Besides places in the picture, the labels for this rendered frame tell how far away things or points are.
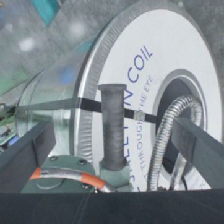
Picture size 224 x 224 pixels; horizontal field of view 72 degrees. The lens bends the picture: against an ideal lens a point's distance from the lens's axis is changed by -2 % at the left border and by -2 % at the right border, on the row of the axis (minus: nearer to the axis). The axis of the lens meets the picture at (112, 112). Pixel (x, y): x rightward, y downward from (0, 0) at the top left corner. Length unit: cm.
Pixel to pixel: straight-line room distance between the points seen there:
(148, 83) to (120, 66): 15
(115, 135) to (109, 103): 5
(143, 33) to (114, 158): 51
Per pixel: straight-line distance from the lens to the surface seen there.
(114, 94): 21
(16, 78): 510
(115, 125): 23
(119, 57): 53
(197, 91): 102
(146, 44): 66
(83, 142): 44
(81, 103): 43
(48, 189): 28
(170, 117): 26
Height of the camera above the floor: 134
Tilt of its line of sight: 29 degrees down
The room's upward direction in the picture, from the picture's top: 135 degrees counter-clockwise
